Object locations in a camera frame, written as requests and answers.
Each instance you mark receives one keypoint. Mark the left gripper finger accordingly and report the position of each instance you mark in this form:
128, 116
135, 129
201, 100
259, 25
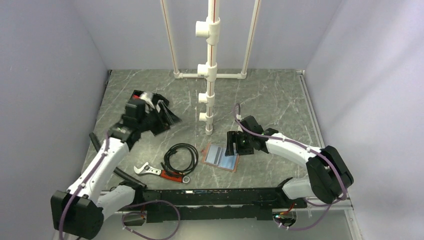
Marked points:
157, 123
167, 115

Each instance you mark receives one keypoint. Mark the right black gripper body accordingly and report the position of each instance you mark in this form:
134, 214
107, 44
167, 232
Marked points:
246, 147

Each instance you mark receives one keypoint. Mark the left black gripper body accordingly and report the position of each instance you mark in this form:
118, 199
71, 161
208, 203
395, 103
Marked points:
142, 123

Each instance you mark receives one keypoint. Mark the white credit card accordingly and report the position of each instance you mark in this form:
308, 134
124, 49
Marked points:
228, 162

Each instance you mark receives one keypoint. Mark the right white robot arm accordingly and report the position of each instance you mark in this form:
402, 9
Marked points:
328, 177

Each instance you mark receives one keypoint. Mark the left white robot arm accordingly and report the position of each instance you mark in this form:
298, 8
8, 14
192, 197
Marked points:
92, 175

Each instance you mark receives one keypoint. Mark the black plastic card bin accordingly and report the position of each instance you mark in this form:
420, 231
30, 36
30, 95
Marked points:
141, 103

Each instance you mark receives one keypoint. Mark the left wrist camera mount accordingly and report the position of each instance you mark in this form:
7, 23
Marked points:
147, 97

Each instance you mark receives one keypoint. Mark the red handled adjustable wrench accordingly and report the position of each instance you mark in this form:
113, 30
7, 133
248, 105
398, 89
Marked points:
147, 169

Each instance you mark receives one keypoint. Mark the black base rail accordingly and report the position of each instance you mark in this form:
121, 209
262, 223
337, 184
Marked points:
212, 204

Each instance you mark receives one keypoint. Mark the white PVC pipe frame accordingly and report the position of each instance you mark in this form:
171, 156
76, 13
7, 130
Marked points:
210, 30

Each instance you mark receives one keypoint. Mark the aluminium extrusion frame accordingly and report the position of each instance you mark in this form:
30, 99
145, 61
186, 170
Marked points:
285, 219

